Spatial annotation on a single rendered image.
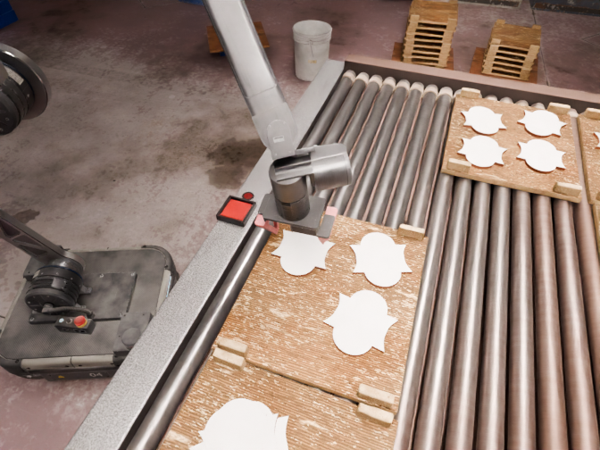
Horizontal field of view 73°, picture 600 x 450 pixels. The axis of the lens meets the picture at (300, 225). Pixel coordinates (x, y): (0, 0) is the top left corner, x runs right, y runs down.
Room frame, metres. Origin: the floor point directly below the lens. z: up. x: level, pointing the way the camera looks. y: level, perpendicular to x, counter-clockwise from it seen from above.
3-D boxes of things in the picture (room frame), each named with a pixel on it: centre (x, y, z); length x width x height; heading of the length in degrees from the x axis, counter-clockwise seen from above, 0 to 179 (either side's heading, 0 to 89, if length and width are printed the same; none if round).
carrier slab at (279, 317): (0.47, -0.07, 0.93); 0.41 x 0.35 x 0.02; 161
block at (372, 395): (0.24, -0.13, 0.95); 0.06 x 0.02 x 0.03; 71
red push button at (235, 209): (0.70, 0.16, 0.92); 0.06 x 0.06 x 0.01; 70
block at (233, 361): (0.30, 0.13, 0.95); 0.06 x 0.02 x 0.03; 69
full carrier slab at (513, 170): (0.98, -0.62, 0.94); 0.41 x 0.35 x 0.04; 160
